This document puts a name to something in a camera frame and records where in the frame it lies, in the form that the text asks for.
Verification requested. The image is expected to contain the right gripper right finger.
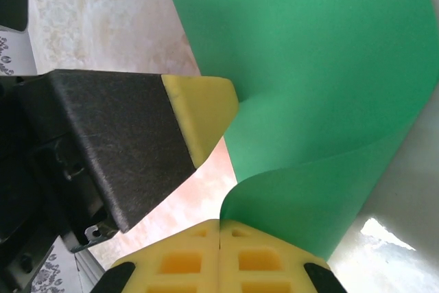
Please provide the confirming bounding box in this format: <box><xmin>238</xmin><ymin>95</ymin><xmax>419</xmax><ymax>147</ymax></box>
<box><xmin>219</xmin><ymin>220</ymin><xmax>348</xmax><ymax>293</ymax></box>

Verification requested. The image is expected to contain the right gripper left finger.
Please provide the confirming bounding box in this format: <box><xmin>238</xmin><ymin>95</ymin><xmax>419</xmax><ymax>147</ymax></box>
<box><xmin>91</xmin><ymin>219</ymin><xmax>220</xmax><ymax>293</ymax></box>

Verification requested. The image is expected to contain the green square paper sheet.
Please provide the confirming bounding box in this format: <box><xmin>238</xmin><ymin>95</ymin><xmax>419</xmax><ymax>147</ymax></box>
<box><xmin>167</xmin><ymin>0</ymin><xmax>439</xmax><ymax>261</ymax></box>

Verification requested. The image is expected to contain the aluminium mounting rail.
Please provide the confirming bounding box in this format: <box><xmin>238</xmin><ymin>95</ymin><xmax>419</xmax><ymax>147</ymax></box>
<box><xmin>73</xmin><ymin>248</ymin><xmax>106</xmax><ymax>293</ymax></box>

